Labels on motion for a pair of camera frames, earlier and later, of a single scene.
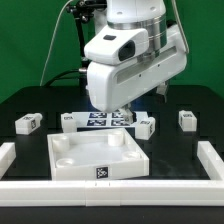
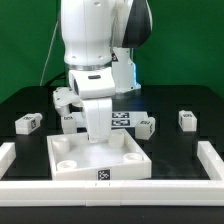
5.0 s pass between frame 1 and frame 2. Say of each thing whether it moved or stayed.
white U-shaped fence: stayed
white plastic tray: stayed
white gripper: moved
